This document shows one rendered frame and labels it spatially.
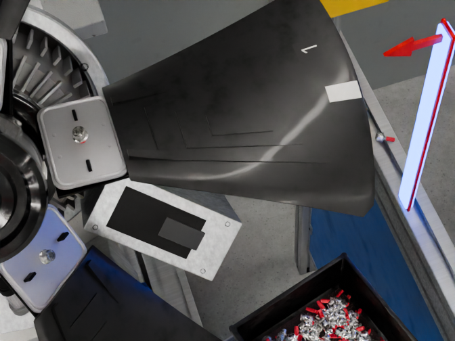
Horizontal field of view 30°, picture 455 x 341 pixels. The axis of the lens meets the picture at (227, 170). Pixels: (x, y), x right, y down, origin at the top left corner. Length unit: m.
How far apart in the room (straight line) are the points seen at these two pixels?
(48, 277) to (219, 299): 1.19
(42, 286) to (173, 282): 1.13
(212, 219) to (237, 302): 1.07
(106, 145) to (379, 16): 1.29
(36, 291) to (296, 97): 0.29
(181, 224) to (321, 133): 0.19
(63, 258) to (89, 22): 0.55
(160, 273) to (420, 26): 0.83
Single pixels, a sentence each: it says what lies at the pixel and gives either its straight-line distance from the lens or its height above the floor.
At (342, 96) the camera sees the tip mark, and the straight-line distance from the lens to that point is 0.79.
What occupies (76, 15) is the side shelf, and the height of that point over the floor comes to 0.86.
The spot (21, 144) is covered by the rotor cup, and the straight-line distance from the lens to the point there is 0.69.
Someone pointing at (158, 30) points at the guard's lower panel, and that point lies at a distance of 1.74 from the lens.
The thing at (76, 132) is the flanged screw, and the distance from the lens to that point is 0.75.
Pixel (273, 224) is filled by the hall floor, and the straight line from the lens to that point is 2.03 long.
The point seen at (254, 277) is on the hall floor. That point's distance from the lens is 1.97.
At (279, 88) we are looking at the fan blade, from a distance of 0.78.
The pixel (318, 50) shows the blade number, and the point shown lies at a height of 1.18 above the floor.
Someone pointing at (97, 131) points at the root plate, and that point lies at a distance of 0.76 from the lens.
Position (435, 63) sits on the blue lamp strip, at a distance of 0.85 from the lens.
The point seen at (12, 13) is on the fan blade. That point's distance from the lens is 0.70.
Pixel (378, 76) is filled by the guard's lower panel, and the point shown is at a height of 0.11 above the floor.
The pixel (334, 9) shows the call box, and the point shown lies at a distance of 1.08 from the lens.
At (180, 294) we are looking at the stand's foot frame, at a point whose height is 0.08.
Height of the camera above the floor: 1.80
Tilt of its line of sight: 59 degrees down
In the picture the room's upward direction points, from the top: 6 degrees counter-clockwise
